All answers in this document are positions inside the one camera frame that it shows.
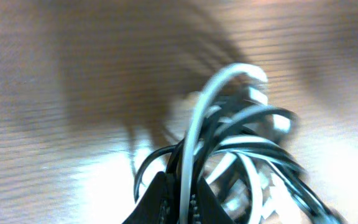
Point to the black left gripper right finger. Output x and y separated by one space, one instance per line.
204 207

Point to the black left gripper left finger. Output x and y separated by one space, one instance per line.
157 206

